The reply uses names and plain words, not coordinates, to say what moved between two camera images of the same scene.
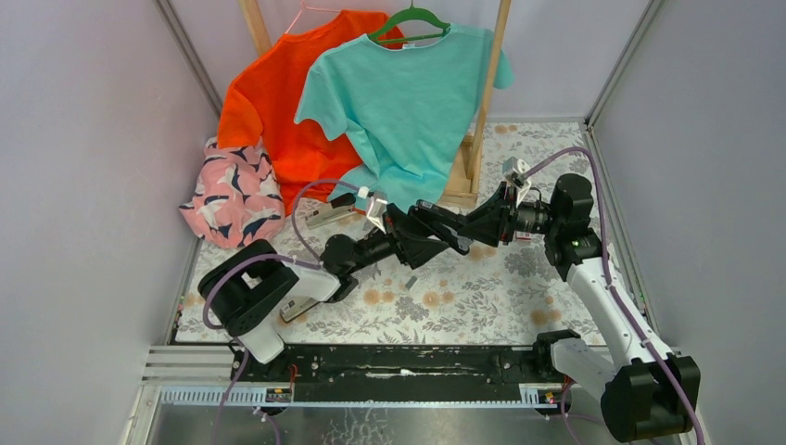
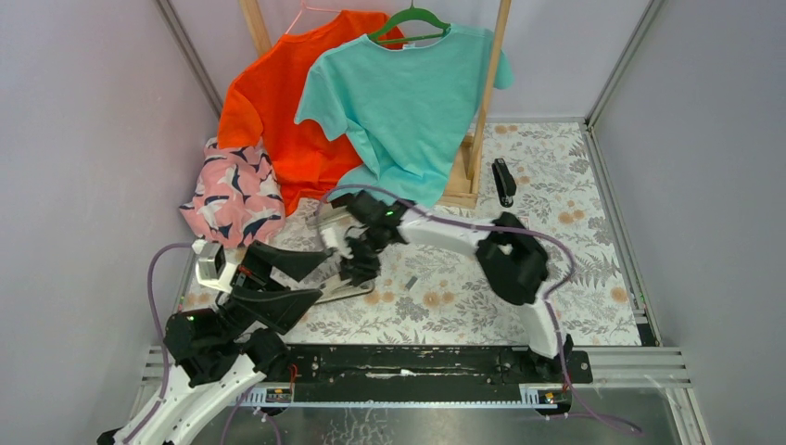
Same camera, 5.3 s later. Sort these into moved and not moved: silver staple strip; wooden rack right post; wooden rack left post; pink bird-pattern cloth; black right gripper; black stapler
Moved: black right gripper; black stapler
Not moved: wooden rack left post; wooden rack right post; silver staple strip; pink bird-pattern cloth
